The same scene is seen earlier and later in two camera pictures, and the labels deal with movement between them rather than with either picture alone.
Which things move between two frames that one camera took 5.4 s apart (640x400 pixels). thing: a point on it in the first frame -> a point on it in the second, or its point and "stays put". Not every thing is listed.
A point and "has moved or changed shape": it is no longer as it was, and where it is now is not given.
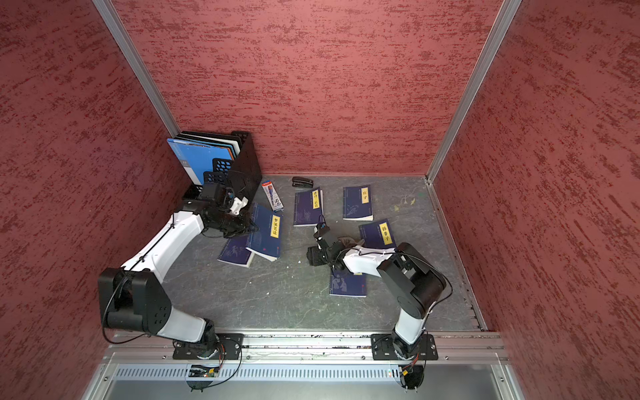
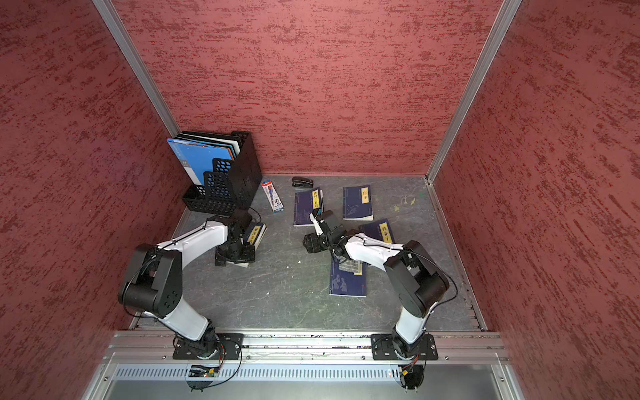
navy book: x=267 y=241 has moved or changed shape
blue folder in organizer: x=199 y=157 stays put
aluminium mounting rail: x=307 y=347 stays put
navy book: x=347 y=284 stays put
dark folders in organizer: x=232 y=142 stays put
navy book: x=357 y=203 stays put
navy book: x=377 y=234 stays put
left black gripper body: x=231 y=224 -> x=236 y=252
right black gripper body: x=320 y=257 -> x=320 y=243
